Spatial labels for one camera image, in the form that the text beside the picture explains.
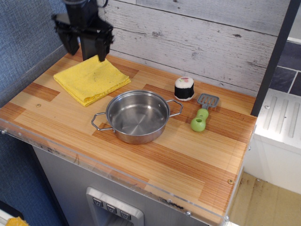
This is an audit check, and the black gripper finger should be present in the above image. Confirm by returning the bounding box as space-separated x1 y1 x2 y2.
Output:
96 38 111 62
57 29 79 55

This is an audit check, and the yellow object bottom left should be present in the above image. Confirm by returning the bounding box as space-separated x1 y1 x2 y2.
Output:
5 217 29 226

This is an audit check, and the clear acrylic table guard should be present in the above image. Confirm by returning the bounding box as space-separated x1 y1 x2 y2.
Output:
0 113 255 226

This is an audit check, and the stainless steel pot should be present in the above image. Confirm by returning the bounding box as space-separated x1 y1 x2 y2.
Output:
91 90 183 145

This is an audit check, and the silver dispenser panel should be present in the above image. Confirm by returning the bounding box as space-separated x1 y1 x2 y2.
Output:
86 187 144 226

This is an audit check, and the white ribbed appliance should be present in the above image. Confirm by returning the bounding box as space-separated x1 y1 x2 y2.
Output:
244 89 301 194

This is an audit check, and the green handled toy spatula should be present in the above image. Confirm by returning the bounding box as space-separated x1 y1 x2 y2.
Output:
190 93 220 132

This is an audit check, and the dark grey right post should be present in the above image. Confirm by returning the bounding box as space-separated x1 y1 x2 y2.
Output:
251 0 301 117

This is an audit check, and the plush sushi roll toy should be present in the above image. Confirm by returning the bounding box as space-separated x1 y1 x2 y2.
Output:
174 77 194 101

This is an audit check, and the yellow cloth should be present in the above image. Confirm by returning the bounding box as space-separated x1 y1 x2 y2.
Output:
54 56 131 107

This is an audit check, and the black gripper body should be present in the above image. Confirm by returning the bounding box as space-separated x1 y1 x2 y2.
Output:
51 0 113 44

